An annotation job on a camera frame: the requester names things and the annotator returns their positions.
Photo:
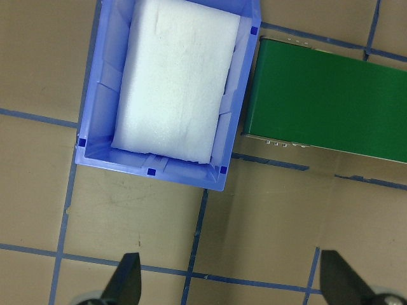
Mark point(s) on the green conveyor belt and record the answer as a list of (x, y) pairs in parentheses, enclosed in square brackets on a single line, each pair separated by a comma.
[(305, 96)]

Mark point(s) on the left white foam pad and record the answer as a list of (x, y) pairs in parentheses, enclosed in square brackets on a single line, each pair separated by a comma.
[(178, 58)]

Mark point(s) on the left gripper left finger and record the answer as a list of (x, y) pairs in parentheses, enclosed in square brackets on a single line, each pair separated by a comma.
[(124, 286)]

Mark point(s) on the left blue plastic bin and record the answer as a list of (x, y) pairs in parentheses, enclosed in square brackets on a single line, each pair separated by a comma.
[(104, 72)]

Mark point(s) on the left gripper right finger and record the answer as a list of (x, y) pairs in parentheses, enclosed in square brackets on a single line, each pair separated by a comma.
[(340, 284)]

